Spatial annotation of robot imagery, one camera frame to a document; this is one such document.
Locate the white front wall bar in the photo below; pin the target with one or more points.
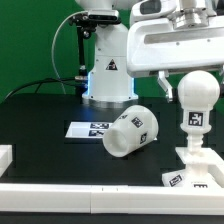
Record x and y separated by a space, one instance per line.
110 199

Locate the white lamp bulb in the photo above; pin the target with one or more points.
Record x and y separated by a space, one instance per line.
198 91

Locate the white left wall block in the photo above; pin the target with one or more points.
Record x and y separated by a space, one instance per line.
5 157

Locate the white lamp shade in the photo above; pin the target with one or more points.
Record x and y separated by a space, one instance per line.
132 114

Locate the white lamp base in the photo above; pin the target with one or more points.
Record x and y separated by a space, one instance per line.
203 169

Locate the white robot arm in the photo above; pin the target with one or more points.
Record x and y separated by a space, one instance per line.
109 81

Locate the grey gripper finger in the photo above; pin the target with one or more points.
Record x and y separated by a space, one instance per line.
165 85

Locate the white paper marker sheet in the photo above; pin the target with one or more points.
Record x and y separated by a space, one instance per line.
86 129

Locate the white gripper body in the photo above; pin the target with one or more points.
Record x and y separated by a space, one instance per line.
154 45

